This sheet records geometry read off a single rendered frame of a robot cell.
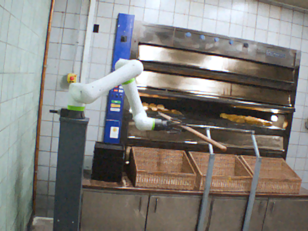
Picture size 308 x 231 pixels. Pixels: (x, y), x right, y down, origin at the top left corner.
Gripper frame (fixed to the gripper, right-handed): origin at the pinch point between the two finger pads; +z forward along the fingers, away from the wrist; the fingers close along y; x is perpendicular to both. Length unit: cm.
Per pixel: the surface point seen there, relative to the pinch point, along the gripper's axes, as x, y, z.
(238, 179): -34, 48, 71
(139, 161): -78, 48, -17
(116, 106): -82, -4, -46
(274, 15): -82, -125, 112
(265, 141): -83, 16, 122
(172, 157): -79, 41, 16
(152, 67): -85, -47, -15
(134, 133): -84, 21, -25
